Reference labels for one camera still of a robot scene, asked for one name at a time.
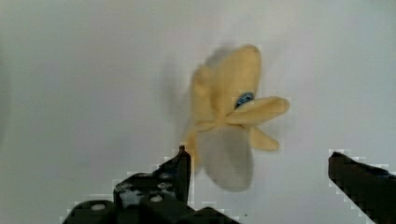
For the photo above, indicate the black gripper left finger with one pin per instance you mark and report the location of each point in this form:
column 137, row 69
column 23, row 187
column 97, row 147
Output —
column 171, row 178

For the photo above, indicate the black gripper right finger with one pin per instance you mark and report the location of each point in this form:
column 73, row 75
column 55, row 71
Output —
column 371, row 188

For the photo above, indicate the yellow peeled toy banana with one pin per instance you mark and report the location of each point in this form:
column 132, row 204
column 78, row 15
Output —
column 226, row 116

